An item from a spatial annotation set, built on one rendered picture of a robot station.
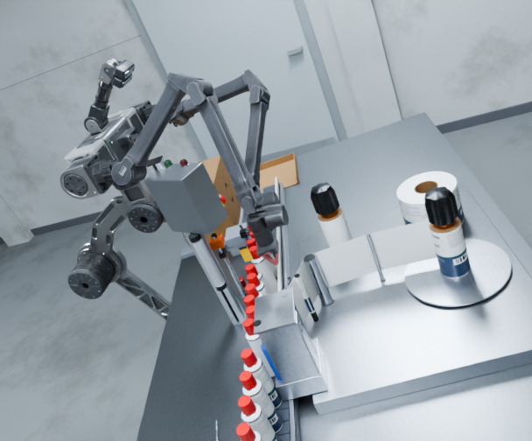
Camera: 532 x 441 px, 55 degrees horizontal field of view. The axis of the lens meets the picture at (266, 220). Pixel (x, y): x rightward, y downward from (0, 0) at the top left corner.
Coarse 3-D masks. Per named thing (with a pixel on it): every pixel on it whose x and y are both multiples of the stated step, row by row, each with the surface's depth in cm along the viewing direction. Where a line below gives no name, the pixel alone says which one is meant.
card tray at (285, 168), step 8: (272, 160) 282; (280, 160) 282; (288, 160) 282; (296, 160) 278; (264, 168) 284; (272, 168) 281; (280, 168) 278; (288, 168) 274; (296, 168) 265; (264, 176) 277; (272, 176) 273; (280, 176) 270; (288, 176) 266; (296, 176) 254; (264, 184) 269; (272, 184) 265; (288, 184) 259; (296, 184) 256
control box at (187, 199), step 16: (160, 176) 147; (176, 176) 142; (192, 176) 142; (208, 176) 147; (160, 192) 148; (176, 192) 144; (192, 192) 142; (208, 192) 146; (160, 208) 154; (176, 208) 149; (192, 208) 144; (208, 208) 147; (224, 208) 152; (176, 224) 154; (192, 224) 149; (208, 224) 147
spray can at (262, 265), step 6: (252, 246) 173; (252, 252) 171; (258, 258) 172; (258, 264) 172; (264, 264) 173; (258, 270) 174; (264, 270) 174; (270, 270) 176; (264, 276) 175; (270, 276) 176; (270, 282) 177; (276, 282) 180; (270, 288) 178; (276, 288) 179
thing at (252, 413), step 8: (240, 400) 119; (248, 400) 118; (240, 408) 119; (248, 408) 118; (256, 408) 120; (248, 416) 119; (256, 416) 119; (264, 416) 121; (256, 424) 119; (264, 424) 121; (264, 432) 121; (272, 432) 124; (264, 440) 122; (272, 440) 124
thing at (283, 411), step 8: (288, 400) 140; (280, 408) 139; (288, 408) 138; (280, 416) 137; (288, 416) 136; (288, 424) 134; (280, 432) 133; (288, 432) 132; (280, 440) 131; (288, 440) 130
